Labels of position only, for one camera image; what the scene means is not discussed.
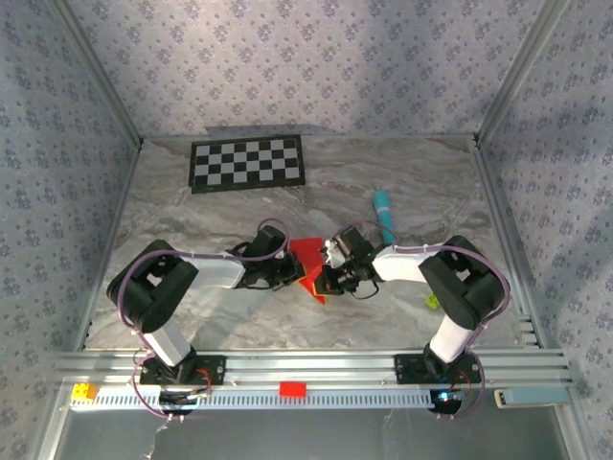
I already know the aluminium frame post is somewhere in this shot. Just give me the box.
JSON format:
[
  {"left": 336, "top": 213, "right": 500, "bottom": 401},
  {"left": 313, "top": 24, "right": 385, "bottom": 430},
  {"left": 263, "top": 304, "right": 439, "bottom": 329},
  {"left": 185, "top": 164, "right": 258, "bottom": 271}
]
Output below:
[
  {"left": 472, "top": 0, "right": 572, "bottom": 145},
  {"left": 47, "top": 0, "right": 146, "bottom": 148}
]

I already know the teal cylinder tube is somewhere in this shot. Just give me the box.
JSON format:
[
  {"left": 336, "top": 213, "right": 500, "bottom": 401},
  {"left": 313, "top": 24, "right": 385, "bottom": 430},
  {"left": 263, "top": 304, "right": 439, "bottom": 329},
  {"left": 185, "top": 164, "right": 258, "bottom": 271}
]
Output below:
[{"left": 373, "top": 191, "right": 399, "bottom": 243}]

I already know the black white checkerboard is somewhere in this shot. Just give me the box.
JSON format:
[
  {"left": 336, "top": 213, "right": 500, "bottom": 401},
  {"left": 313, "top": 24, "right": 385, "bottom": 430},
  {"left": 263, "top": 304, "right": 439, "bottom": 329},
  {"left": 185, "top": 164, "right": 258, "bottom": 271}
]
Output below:
[{"left": 188, "top": 134, "right": 307, "bottom": 196}]

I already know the yellow toy brick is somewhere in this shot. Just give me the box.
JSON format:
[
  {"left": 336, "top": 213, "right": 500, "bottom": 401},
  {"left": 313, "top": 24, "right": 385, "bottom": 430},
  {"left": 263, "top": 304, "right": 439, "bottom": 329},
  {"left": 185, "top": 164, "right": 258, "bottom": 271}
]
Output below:
[{"left": 71, "top": 382, "right": 100, "bottom": 402}]

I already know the aluminium mounting rail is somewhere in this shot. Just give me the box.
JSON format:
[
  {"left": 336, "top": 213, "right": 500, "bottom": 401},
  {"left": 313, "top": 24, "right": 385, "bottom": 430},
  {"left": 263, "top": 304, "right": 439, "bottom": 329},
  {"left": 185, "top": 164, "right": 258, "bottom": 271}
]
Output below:
[{"left": 51, "top": 348, "right": 576, "bottom": 390}]

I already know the aluminium frame side bar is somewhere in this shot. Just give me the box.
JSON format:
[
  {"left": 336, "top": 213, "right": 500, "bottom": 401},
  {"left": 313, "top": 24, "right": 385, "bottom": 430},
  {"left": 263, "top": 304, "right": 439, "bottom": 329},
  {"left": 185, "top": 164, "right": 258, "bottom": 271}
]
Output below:
[
  {"left": 74, "top": 141, "right": 145, "bottom": 354},
  {"left": 471, "top": 136, "right": 550, "bottom": 351}
]

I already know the black controller board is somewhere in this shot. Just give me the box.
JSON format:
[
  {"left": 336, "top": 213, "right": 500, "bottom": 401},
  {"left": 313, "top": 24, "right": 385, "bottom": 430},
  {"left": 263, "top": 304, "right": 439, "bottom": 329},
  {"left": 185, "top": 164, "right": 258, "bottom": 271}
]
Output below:
[
  {"left": 427, "top": 387, "right": 466, "bottom": 416},
  {"left": 156, "top": 388, "right": 215, "bottom": 416}
]

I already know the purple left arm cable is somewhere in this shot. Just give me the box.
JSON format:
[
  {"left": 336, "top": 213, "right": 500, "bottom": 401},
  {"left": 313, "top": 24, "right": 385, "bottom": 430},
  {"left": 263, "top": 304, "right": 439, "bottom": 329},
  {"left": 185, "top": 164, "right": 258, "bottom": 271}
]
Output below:
[{"left": 117, "top": 218, "right": 291, "bottom": 423}]

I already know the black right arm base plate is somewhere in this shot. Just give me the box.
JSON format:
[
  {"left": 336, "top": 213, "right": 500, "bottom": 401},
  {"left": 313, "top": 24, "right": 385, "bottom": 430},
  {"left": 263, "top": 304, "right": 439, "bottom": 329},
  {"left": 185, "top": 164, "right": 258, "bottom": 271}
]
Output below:
[{"left": 393, "top": 353, "right": 483, "bottom": 387}]

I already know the beige grey flat device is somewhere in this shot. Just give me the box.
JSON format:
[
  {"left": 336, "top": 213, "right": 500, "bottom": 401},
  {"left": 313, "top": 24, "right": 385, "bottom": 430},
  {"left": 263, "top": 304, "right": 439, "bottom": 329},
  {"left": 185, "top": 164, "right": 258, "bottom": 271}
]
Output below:
[{"left": 493, "top": 386, "right": 572, "bottom": 409}]

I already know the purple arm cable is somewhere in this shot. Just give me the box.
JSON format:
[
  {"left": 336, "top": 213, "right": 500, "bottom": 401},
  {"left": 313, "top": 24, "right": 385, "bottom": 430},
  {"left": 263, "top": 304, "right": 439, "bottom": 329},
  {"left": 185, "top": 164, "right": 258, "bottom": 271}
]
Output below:
[
  {"left": 117, "top": 218, "right": 291, "bottom": 423},
  {"left": 334, "top": 219, "right": 513, "bottom": 423}
]

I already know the white slotted cable duct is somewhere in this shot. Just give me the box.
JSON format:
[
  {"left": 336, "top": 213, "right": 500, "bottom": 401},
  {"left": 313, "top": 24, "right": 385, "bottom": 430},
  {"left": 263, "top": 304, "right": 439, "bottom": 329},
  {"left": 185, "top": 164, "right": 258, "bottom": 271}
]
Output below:
[{"left": 69, "top": 385, "right": 435, "bottom": 411}]

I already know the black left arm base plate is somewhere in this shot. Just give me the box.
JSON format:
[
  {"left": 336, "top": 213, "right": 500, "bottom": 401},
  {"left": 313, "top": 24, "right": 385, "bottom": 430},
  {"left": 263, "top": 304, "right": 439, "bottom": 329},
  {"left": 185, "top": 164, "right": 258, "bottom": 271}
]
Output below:
[{"left": 138, "top": 353, "right": 227, "bottom": 387}]

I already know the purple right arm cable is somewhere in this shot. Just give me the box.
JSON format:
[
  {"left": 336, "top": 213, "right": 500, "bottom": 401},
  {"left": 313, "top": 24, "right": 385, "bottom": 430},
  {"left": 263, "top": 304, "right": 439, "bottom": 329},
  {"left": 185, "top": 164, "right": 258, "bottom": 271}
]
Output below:
[{"left": 334, "top": 219, "right": 513, "bottom": 423}]

